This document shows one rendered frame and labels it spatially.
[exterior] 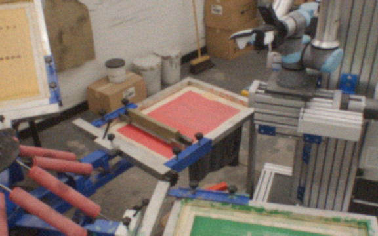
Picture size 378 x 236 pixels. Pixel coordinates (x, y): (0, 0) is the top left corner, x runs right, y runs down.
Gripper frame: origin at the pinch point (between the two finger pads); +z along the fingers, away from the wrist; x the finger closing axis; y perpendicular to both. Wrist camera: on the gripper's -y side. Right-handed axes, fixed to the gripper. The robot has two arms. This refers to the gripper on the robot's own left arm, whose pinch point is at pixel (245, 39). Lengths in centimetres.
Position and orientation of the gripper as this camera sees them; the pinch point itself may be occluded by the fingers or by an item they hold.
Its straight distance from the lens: 144.4
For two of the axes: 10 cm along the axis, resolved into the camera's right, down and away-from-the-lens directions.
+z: -7.0, 4.0, -5.9
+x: -7.0, -2.3, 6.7
